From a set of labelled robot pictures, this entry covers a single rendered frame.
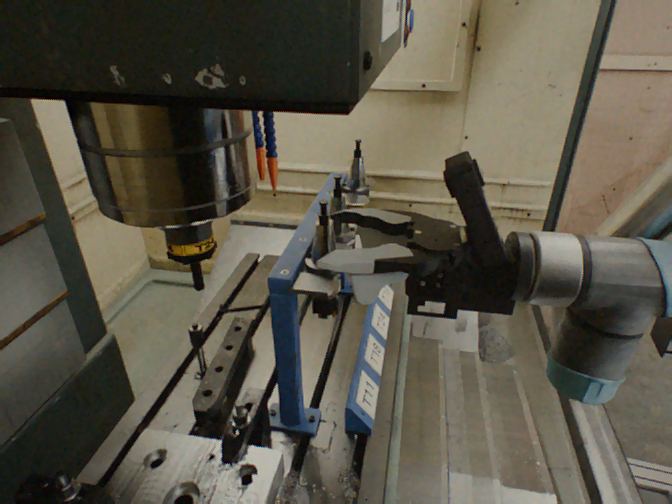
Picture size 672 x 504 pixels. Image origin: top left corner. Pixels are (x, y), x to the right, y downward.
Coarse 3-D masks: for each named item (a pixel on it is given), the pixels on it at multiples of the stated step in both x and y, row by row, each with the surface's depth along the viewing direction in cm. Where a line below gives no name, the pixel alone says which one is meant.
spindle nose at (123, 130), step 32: (96, 128) 37; (128, 128) 36; (160, 128) 36; (192, 128) 37; (224, 128) 39; (96, 160) 38; (128, 160) 37; (160, 160) 38; (192, 160) 38; (224, 160) 40; (256, 160) 47; (96, 192) 41; (128, 192) 39; (160, 192) 39; (192, 192) 40; (224, 192) 42; (256, 192) 47; (128, 224) 41; (160, 224) 40; (192, 224) 41
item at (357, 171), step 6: (354, 162) 97; (360, 162) 97; (354, 168) 98; (360, 168) 98; (354, 174) 98; (360, 174) 98; (348, 180) 100; (354, 180) 98; (360, 180) 99; (348, 186) 100; (354, 186) 99; (360, 186) 99
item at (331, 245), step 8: (320, 224) 69; (328, 224) 69; (320, 232) 69; (328, 232) 69; (320, 240) 69; (328, 240) 69; (320, 248) 70; (328, 248) 70; (312, 256) 71; (320, 256) 70
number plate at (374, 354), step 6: (372, 342) 96; (378, 342) 98; (366, 348) 93; (372, 348) 95; (378, 348) 97; (366, 354) 92; (372, 354) 94; (378, 354) 96; (366, 360) 91; (372, 360) 93; (378, 360) 94; (372, 366) 92; (378, 366) 93; (378, 372) 92
